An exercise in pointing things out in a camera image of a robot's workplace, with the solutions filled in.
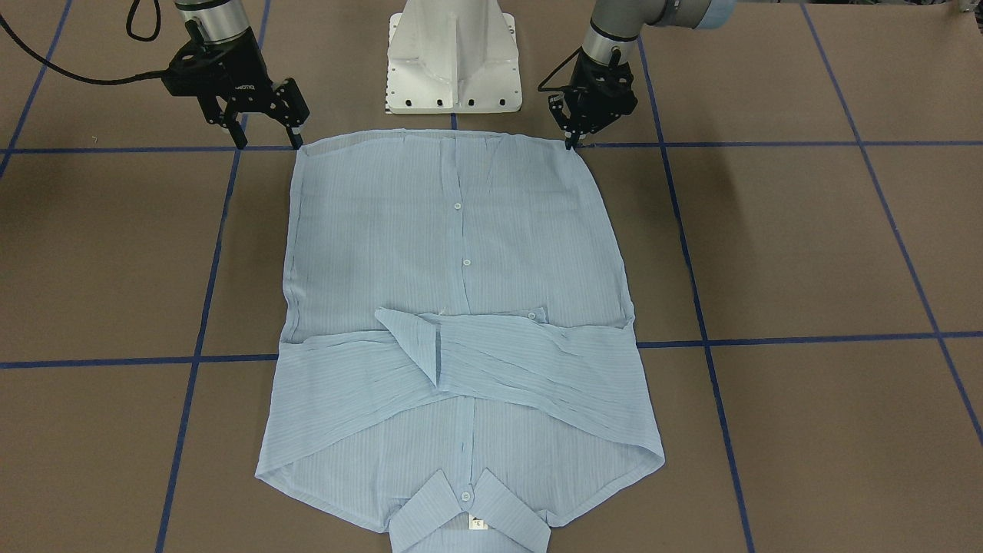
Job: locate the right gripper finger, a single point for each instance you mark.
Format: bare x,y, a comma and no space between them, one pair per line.
295,137
236,132

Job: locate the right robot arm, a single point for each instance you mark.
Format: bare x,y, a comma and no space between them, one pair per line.
214,22

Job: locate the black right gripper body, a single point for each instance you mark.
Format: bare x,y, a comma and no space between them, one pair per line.
240,80

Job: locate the light blue button-up shirt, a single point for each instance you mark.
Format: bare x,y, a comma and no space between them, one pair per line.
458,365

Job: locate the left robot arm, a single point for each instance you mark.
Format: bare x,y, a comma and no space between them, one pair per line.
619,24

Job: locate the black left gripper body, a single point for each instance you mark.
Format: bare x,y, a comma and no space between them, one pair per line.
612,91

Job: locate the white camera pillar with base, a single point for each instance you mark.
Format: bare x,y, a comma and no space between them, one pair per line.
456,57

